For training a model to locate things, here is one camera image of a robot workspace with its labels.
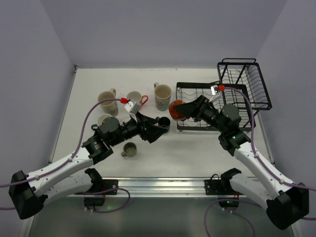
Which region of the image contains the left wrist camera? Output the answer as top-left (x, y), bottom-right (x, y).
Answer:
top-left (120, 97), bottom-right (141, 117)

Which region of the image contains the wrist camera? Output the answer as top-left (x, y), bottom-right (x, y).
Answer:
top-left (209, 84), bottom-right (225, 102)
top-left (120, 97), bottom-right (141, 117)

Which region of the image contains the cream round mug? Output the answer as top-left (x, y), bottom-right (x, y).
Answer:
top-left (121, 142), bottom-right (137, 157)

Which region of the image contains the beige ceramic mug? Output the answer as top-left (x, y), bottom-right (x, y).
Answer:
top-left (97, 88), bottom-right (119, 117)

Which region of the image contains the blue round mug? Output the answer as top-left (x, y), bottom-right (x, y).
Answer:
top-left (158, 117), bottom-right (171, 131)

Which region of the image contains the tall floral cream mug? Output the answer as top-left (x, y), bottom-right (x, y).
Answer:
top-left (154, 82), bottom-right (172, 111)

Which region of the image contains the orange ceramic mug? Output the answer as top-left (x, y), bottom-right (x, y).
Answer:
top-left (127, 91), bottom-right (149, 110)

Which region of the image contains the teal ceramic cup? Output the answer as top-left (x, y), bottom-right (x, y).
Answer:
top-left (91, 114), bottom-right (112, 131)

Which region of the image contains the aluminium mounting rail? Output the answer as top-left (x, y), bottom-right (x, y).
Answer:
top-left (66, 176), bottom-right (250, 198)

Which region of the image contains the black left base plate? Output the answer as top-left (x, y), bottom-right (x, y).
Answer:
top-left (81, 178), bottom-right (119, 196)

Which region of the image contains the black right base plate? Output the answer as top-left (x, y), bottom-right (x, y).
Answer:
top-left (204, 174), bottom-right (236, 196)

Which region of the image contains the black wire dish rack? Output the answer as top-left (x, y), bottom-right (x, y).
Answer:
top-left (176, 58), bottom-right (272, 132)

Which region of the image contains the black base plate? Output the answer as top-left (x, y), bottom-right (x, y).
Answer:
top-left (204, 174), bottom-right (236, 196)
top-left (81, 178), bottom-right (119, 196)

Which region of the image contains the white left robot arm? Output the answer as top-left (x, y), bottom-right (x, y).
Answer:
top-left (8, 113), bottom-right (168, 220)

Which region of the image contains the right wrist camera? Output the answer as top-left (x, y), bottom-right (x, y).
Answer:
top-left (209, 84), bottom-right (225, 102)

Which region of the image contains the orange round mug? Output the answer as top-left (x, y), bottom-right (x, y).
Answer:
top-left (168, 100), bottom-right (186, 121)

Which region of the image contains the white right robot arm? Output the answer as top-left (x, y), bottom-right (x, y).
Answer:
top-left (169, 96), bottom-right (309, 230)

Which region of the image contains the clear glass cup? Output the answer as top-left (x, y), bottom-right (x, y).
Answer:
top-left (122, 116), bottom-right (131, 123)

